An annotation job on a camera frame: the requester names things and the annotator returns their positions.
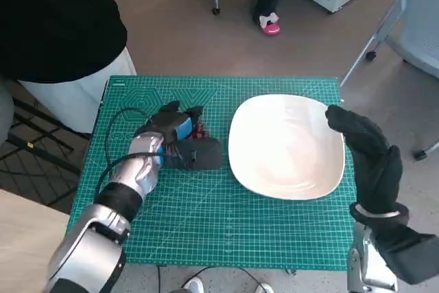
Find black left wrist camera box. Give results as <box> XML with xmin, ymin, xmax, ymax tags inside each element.
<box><xmin>169</xmin><ymin>136</ymin><xmax>224</xmax><ymax>172</ymax></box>

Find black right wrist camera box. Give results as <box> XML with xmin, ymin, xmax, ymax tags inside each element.
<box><xmin>372</xmin><ymin>224</ymin><xmax>439</xmax><ymax>285</ymax></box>

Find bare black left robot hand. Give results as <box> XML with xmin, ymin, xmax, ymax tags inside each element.
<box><xmin>137</xmin><ymin>100</ymin><xmax>204</xmax><ymax>166</ymax></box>

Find red toy grapes with leaf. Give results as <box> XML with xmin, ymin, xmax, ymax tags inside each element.
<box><xmin>190</xmin><ymin>121</ymin><xmax>211</xmax><ymax>141</ymax></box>

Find green cutting mat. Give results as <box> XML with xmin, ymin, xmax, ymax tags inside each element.
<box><xmin>68</xmin><ymin>75</ymin><xmax>358</xmax><ymax>272</ymax></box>

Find light wooden board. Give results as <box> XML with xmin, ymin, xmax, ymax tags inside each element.
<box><xmin>0</xmin><ymin>187</ymin><xmax>73</xmax><ymax>293</ymax></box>

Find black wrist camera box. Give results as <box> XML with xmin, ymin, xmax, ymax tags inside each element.
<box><xmin>372</xmin><ymin>224</ymin><xmax>439</xmax><ymax>285</ymax></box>
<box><xmin>169</xmin><ymin>136</ymin><xmax>224</xmax><ymax>172</ymax></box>

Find white square plate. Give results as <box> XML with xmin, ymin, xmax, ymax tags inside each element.
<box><xmin>227</xmin><ymin>94</ymin><xmax>346</xmax><ymax>201</ymax></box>

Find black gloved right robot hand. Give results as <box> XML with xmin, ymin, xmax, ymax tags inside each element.
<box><xmin>324</xmin><ymin>104</ymin><xmax>403</xmax><ymax>218</ymax></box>

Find black floor cable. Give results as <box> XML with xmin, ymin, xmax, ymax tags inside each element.
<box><xmin>179</xmin><ymin>265</ymin><xmax>264</xmax><ymax>291</ymax></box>
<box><xmin>156</xmin><ymin>264</ymin><xmax>165</xmax><ymax>293</ymax></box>

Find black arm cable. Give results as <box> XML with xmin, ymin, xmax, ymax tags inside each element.
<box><xmin>96</xmin><ymin>107</ymin><xmax>154</xmax><ymax>202</ymax></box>

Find black wire rack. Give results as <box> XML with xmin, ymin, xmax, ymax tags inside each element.
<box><xmin>0</xmin><ymin>79</ymin><xmax>92</xmax><ymax>213</ymax></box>

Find pale blue chair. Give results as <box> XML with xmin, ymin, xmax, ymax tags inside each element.
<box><xmin>339</xmin><ymin>0</ymin><xmax>439</xmax><ymax>162</ymax></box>

